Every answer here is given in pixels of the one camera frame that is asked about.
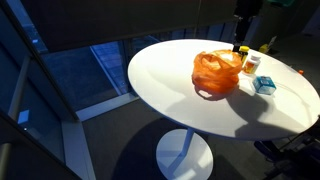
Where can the orange plastic bag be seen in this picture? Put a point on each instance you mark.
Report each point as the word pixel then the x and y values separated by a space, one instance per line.
pixel 215 75

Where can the yellow background object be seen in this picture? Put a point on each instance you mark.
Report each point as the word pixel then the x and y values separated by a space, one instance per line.
pixel 265 47

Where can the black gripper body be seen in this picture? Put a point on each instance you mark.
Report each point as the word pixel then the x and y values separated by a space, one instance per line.
pixel 248 7

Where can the white table pedestal base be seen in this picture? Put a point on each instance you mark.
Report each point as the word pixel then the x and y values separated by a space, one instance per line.
pixel 183 156

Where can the small white pill bottle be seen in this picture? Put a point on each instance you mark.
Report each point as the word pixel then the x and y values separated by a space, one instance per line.
pixel 251 66

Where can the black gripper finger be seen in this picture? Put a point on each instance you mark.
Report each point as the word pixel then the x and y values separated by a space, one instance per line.
pixel 239 31
pixel 247 28

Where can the blue white small box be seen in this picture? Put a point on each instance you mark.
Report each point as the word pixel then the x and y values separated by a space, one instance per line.
pixel 264 85

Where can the small orange object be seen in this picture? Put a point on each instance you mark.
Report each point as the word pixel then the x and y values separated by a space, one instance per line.
pixel 300 72

